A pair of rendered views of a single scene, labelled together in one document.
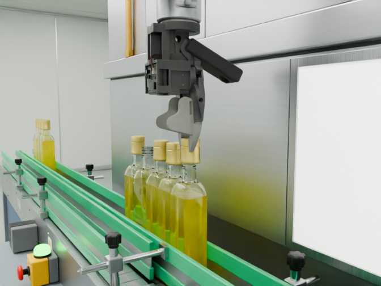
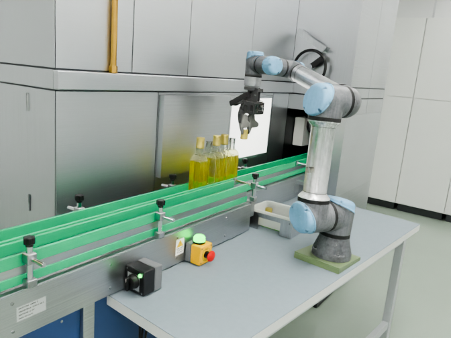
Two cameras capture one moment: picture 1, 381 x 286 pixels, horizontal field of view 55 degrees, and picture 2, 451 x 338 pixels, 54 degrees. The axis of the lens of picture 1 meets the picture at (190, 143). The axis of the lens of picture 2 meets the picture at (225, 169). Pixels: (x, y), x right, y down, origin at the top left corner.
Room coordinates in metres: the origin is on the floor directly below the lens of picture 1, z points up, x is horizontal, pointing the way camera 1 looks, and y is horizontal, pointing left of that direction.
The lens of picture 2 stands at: (1.49, 1.81, 1.44)
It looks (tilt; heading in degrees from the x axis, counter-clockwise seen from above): 13 degrees down; 247
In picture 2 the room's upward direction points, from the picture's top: 5 degrees clockwise
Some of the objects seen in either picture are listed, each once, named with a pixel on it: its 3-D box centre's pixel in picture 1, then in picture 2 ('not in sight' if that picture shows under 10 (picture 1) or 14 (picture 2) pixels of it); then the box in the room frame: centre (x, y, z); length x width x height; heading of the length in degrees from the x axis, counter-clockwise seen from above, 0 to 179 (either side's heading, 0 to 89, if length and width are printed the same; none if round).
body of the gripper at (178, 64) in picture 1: (174, 61); (252, 100); (0.63, 0.03, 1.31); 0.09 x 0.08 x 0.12; 113
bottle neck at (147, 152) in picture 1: (147, 156); (209, 146); (0.85, 0.10, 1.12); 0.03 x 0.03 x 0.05
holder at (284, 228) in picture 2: not in sight; (272, 218); (0.52, 0.12, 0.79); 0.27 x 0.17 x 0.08; 123
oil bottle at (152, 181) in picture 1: (161, 217); (214, 174); (0.80, 0.06, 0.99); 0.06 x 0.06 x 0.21; 34
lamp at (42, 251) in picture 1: (42, 249); (199, 238); (0.98, 0.41, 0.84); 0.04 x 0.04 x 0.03
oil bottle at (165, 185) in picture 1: (174, 224); (221, 172); (0.75, 0.03, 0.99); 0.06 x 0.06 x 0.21; 34
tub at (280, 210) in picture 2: not in sight; (278, 217); (0.50, 0.14, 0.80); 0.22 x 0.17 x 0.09; 123
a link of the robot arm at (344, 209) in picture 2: not in sight; (336, 214); (0.46, 0.50, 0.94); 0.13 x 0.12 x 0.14; 10
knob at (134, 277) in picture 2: not in sight; (129, 282); (1.26, 0.60, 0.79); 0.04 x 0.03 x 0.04; 123
